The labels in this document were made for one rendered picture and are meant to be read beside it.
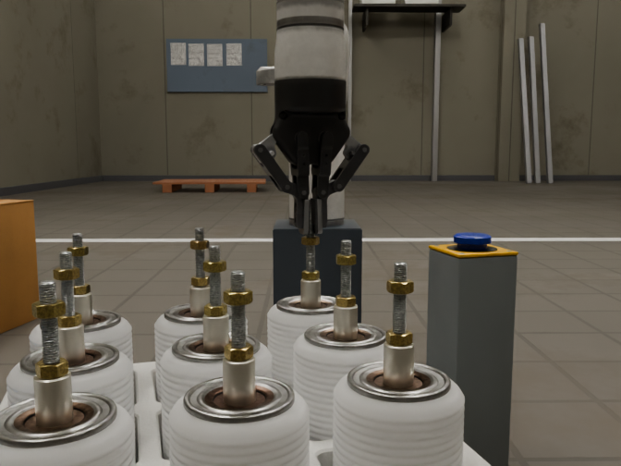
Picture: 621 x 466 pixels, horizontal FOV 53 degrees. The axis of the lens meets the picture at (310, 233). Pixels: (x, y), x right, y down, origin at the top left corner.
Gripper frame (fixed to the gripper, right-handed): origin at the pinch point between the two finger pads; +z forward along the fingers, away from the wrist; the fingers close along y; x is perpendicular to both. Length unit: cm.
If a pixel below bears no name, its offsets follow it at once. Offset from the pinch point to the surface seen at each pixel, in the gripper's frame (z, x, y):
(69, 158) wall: 5, 755, -95
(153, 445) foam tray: 17.0, -14.3, -17.4
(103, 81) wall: -99, 870, -56
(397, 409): 10.1, -27.7, -1.6
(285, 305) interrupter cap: 9.7, 0.1, -2.9
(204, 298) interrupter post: 8.0, -1.4, -11.6
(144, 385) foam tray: 17.0, -0.3, -17.9
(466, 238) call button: 2.3, -5.5, 15.7
